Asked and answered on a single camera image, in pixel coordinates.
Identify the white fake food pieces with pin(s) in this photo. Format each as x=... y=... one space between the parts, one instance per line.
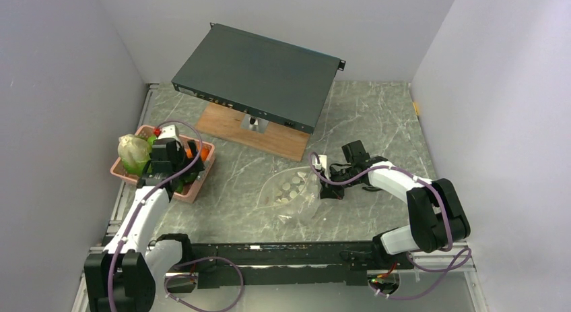
x=134 y=152

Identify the pink plastic basket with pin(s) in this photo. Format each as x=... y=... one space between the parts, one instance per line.
x=189 y=191

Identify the dark rack network switch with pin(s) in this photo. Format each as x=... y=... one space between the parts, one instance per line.
x=259 y=76

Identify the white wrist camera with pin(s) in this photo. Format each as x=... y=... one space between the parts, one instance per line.
x=167 y=132
x=320 y=164

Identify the wooden board stand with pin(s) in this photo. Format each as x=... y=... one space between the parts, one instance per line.
x=234 y=126

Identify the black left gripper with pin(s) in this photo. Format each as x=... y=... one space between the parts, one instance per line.
x=191 y=145

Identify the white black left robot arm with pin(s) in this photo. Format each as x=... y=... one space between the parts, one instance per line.
x=126 y=275

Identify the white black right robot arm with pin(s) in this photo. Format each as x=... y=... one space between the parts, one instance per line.
x=436 y=216

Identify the clear zip top bag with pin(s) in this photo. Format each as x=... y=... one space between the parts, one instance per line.
x=291 y=195

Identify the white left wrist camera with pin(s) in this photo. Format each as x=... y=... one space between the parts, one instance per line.
x=167 y=132

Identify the green fake chili pepper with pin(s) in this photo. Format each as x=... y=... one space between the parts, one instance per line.
x=185 y=181

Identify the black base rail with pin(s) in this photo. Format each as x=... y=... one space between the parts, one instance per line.
x=352 y=263

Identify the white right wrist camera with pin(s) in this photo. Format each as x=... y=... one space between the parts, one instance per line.
x=320 y=164

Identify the orange fake fruit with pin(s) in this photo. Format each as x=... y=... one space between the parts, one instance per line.
x=204 y=153

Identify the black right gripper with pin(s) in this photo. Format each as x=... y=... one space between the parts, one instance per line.
x=329 y=191

